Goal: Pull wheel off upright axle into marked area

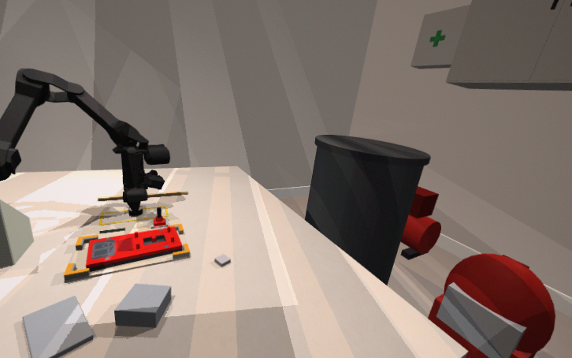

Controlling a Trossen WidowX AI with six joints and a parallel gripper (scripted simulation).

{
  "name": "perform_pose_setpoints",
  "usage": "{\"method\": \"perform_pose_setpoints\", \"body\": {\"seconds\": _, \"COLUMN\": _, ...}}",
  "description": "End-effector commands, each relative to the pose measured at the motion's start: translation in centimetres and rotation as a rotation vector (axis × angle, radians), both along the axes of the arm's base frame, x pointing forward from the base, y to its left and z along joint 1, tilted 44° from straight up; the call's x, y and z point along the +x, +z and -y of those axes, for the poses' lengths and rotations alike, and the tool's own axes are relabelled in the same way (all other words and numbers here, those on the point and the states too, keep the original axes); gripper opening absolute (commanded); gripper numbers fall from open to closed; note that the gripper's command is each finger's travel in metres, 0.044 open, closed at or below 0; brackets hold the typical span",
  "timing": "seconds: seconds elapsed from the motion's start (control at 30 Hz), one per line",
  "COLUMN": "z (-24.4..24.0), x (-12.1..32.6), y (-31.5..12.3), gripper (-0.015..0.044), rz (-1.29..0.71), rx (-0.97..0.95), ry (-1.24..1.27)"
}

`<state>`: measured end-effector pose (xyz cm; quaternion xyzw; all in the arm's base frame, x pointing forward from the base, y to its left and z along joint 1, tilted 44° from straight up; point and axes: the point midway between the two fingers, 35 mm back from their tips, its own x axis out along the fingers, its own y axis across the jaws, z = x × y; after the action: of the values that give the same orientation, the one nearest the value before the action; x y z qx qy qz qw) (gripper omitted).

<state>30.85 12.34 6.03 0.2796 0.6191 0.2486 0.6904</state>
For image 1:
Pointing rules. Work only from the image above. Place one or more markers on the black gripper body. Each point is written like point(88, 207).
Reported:
point(133, 179)

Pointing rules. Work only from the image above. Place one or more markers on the black and grey wheel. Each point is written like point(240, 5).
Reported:
point(140, 211)

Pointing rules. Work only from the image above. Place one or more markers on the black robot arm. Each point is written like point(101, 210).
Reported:
point(32, 89)

